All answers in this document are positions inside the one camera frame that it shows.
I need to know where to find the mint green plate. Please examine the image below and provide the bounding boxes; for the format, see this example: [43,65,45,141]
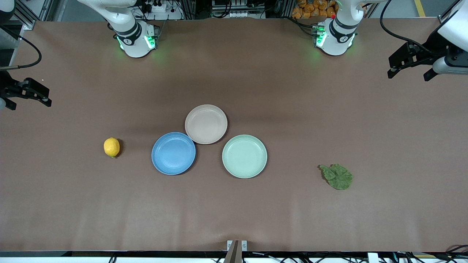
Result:
[222,134,268,179]

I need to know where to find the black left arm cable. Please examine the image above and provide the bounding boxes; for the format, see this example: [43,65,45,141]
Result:
[380,0,435,53]

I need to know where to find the beige plate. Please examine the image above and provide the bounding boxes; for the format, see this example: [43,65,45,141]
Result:
[185,104,228,145]

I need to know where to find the metal table edge bracket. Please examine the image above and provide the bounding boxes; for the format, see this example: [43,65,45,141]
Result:
[227,240,248,263]

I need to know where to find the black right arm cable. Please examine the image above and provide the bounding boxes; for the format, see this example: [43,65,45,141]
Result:
[0,36,42,70]

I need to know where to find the green lettuce leaf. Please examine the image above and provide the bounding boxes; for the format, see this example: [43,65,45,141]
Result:
[319,164,354,190]

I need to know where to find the white power strip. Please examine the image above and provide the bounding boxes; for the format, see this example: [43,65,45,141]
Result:
[141,0,167,13]

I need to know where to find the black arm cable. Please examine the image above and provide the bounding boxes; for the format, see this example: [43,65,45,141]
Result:
[380,0,435,53]
[0,36,42,70]

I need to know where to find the orange snack packets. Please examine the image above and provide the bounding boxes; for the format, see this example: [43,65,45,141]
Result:
[291,0,337,19]

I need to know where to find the blue plate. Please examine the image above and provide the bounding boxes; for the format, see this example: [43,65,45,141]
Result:
[151,132,196,176]

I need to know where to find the yellow lemon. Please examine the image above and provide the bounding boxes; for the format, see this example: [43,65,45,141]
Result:
[103,137,120,158]

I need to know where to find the aluminium frame profile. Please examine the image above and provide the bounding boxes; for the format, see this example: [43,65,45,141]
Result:
[11,0,52,30]

